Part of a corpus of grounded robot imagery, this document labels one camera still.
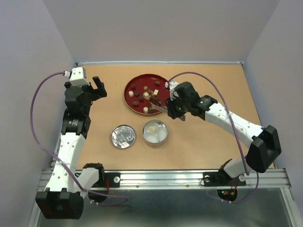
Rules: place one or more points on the white paper cup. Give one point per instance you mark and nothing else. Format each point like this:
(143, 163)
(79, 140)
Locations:
(151, 137)
(153, 124)
(161, 133)

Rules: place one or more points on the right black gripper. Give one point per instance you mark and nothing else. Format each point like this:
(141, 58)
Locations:
(170, 103)

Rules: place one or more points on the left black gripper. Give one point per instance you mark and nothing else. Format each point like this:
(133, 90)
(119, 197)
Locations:
(97, 93)

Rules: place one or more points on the white square chocolate centre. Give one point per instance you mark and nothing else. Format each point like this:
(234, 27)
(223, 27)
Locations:
(146, 95)

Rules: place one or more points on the red round tray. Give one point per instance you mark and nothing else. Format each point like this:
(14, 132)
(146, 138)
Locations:
(141, 90)

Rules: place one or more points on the silver tin lid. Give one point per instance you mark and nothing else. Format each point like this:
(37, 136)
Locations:
(123, 136)

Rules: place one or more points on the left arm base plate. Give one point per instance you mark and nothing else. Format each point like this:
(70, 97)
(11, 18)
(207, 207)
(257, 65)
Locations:
(108, 179)

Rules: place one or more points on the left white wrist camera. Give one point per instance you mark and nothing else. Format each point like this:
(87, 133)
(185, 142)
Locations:
(78, 77)

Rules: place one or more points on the round silver tin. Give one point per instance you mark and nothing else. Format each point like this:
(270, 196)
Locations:
(159, 144)

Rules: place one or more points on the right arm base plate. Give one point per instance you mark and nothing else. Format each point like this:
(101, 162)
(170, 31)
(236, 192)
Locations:
(213, 179)

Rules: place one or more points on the silver metal tongs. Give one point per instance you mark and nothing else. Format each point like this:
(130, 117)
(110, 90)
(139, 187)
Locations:
(156, 105)

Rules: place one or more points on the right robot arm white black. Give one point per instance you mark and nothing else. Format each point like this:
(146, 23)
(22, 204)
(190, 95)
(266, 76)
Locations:
(263, 142)

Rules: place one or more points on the aluminium mounting rail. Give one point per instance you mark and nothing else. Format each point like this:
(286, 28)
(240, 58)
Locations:
(181, 179)

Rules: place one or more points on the white oval chocolate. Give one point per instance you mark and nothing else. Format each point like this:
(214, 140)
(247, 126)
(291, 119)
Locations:
(152, 129)

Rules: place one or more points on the white chocolate left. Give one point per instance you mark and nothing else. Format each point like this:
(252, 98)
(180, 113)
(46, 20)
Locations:
(130, 93)

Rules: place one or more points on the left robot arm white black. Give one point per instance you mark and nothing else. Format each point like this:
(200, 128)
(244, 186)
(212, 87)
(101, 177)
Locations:
(63, 197)

